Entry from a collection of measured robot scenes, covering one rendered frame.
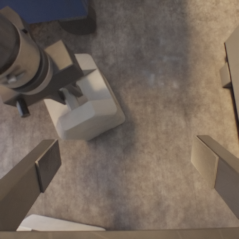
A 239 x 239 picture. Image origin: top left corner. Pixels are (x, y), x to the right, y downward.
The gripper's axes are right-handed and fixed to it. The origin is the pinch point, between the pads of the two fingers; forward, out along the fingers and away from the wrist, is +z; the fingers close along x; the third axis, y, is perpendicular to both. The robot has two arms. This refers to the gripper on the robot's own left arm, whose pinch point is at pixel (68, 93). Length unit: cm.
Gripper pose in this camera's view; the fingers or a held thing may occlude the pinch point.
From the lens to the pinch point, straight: 42.1
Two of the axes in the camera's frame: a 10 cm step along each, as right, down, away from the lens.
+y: 4.4, 8.8, -1.8
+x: 8.9, -4.6, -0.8
